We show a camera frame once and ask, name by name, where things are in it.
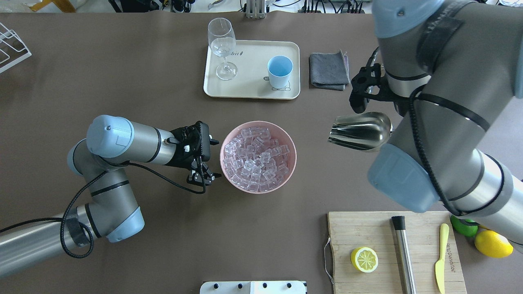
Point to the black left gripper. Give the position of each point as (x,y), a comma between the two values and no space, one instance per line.
(182,160)

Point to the silver metal ice scoop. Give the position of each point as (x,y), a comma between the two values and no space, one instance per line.
(364,132)

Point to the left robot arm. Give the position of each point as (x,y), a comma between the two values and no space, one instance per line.
(106,207)

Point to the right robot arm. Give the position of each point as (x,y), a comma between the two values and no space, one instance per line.
(458,63)

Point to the pile of clear ice cubes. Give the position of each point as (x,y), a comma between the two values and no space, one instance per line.
(256,158)

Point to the light blue cup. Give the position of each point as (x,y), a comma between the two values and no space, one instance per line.
(279,70)

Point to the pink bowl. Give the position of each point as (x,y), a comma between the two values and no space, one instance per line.
(258,157)

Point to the cream serving tray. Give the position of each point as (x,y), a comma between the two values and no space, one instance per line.
(251,58)

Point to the clear wine glass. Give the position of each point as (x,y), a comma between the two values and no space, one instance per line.
(222,42)

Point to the wooden cutting board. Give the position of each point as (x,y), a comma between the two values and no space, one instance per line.
(350,230)

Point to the grey folded cloth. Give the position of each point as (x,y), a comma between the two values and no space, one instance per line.
(329,70)

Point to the half lemon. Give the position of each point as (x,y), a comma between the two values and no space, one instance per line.
(364,259)

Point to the yellow plastic knife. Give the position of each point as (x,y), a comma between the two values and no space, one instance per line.
(440,263)

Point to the green lime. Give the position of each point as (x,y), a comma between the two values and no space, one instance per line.
(465,230)

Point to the whole yellow lemon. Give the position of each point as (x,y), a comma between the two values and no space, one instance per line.
(492,244)

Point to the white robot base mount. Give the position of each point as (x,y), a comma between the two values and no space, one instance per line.
(254,287)

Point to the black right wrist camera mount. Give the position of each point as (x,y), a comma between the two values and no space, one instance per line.
(369,84)

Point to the white wire cup rack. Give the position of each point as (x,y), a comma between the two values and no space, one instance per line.
(12,49)

